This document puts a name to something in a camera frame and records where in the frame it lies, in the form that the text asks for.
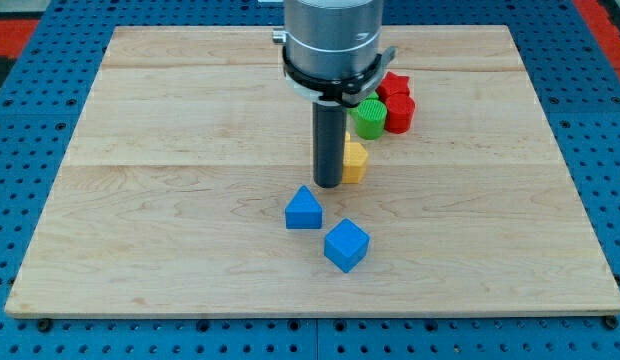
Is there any yellow hexagon block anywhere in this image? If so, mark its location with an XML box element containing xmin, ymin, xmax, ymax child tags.
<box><xmin>342</xmin><ymin>142</ymin><xmax>368</xmax><ymax>184</ymax></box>

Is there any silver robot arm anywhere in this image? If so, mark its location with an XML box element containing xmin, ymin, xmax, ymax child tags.
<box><xmin>272</xmin><ymin>0</ymin><xmax>397</xmax><ymax>108</ymax></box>

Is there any blue triangle block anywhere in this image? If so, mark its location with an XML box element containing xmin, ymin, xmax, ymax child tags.
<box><xmin>284</xmin><ymin>185</ymin><xmax>323</xmax><ymax>229</ymax></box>

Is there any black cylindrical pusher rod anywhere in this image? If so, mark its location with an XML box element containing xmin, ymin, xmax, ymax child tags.
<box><xmin>312</xmin><ymin>103</ymin><xmax>347</xmax><ymax>188</ymax></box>

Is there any blue cube block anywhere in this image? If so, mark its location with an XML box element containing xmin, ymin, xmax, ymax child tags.
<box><xmin>324</xmin><ymin>218</ymin><xmax>370</xmax><ymax>273</ymax></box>

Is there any red cylinder block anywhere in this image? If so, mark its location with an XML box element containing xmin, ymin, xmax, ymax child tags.
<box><xmin>384</xmin><ymin>94</ymin><xmax>416</xmax><ymax>134</ymax></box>

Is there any red star block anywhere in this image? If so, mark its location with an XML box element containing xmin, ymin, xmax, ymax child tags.
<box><xmin>376</xmin><ymin>71</ymin><xmax>410</xmax><ymax>102</ymax></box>

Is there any wooden board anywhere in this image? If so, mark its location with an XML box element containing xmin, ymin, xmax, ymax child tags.
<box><xmin>5</xmin><ymin>25</ymin><xmax>620</xmax><ymax>319</ymax></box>

